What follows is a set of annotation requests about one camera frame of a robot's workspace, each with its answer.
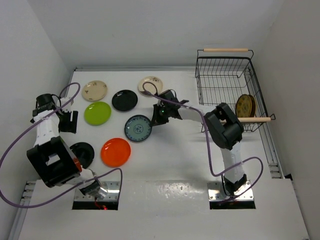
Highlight yellow patterned plate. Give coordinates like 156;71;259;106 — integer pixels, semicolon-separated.
248;94;257;118
235;94;254;118

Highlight glossy black plate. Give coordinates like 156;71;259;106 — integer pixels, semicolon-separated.
111;89;138;112

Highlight matte black plate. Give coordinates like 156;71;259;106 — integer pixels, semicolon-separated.
70;142;95;169

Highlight black wire dish rack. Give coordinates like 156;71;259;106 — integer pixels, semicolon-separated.
195;48;276;121

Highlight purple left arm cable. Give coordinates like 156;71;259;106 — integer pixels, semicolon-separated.
0;82;123;209

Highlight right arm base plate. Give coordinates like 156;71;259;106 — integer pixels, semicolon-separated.
207;180;254;202

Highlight blue floral plate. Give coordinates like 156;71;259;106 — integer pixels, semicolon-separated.
124;114;152;143

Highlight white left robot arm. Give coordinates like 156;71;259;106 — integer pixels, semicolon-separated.
26;93;108;200

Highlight green plate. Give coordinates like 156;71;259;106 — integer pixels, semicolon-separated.
84;101;112;126

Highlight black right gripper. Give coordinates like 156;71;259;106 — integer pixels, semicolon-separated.
151;102;172;126

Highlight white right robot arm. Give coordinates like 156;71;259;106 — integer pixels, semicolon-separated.
151;90;247;196

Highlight cream plate with black mark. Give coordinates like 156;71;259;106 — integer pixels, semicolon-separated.
137;76;164;97

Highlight orange plate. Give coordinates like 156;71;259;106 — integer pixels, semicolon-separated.
100;137;131;168

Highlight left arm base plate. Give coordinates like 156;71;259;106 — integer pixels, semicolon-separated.
74;181;120;202

